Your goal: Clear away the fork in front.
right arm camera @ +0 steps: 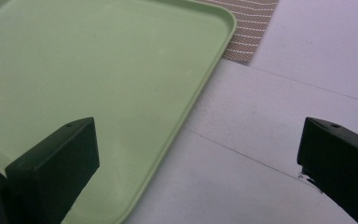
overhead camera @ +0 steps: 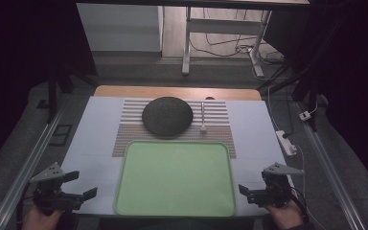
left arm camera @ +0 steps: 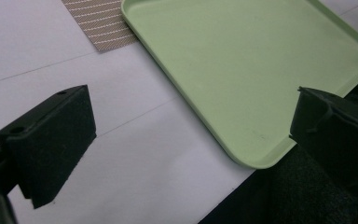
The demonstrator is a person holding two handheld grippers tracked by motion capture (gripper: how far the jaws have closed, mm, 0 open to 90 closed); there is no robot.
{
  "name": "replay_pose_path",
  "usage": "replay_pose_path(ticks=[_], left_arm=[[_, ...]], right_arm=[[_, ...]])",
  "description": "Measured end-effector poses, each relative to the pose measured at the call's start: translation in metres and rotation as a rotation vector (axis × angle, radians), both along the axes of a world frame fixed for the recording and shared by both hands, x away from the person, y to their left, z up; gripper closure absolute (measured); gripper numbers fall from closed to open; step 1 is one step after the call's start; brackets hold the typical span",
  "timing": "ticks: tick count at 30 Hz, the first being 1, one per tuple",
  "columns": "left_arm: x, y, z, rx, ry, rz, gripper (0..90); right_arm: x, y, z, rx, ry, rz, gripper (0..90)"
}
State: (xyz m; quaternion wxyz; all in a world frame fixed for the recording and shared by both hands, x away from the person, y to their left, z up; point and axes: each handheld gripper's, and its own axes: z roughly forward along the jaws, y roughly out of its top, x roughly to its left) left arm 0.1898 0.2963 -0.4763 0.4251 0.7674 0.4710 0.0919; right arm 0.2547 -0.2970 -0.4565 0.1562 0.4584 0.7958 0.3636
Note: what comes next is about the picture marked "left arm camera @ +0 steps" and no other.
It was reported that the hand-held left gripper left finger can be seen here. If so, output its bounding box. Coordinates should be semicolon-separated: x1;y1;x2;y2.
0;84;98;210

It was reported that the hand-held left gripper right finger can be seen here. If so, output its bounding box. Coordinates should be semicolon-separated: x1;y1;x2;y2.
288;86;358;200

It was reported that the light green plastic tray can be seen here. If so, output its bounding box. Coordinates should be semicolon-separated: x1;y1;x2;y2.
120;0;358;170

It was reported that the brown striped woven placemat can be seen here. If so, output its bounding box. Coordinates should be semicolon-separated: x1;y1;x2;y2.
61;0;139;52

